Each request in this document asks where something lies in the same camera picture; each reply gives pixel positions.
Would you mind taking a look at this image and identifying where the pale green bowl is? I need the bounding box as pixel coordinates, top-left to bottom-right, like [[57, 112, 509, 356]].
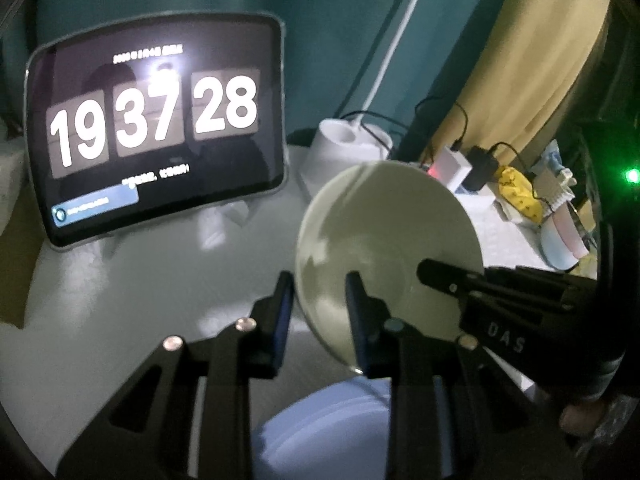
[[294, 162, 484, 368]]

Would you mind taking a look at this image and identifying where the yellow packet by bowls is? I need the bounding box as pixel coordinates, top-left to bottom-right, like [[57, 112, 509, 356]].
[[570, 240, 598, 280]]

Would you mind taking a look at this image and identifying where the white lace tablecloth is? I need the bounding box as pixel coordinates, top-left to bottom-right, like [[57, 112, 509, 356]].
[[465, 196, 555, 271]]

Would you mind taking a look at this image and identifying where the white power strip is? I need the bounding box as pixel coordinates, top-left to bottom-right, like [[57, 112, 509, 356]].
[[445, 185, 496, 212]]

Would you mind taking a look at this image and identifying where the yellow snack bag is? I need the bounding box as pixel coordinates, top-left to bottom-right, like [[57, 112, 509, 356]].
[[497, 166, 544, 224]]

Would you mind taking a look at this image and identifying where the white charger adapter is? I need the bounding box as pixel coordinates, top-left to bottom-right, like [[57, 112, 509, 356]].
[[427, 146, 472, 193]]

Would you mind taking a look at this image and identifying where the blue plate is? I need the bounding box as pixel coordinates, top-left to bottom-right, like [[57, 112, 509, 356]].
[[252, 377, 390, 479]]

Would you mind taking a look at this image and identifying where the black charger adapter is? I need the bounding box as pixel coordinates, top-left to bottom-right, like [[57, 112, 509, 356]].
[[462, 146, 499, 192]]

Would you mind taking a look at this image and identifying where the white woven basket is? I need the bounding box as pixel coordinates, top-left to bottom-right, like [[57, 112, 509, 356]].
[[534, 168, 577, 214]]

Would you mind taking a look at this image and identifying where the white desk lamp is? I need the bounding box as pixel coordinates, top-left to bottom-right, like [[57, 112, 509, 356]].
[[299, 0, 419, 197]]

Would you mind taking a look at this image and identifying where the yellow curtain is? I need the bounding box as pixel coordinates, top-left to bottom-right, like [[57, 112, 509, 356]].
[[432, 0, 610, 164]]

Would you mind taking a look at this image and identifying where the tablet showing clock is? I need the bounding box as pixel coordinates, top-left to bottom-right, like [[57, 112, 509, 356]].
[[24, 12, 288, 249]]

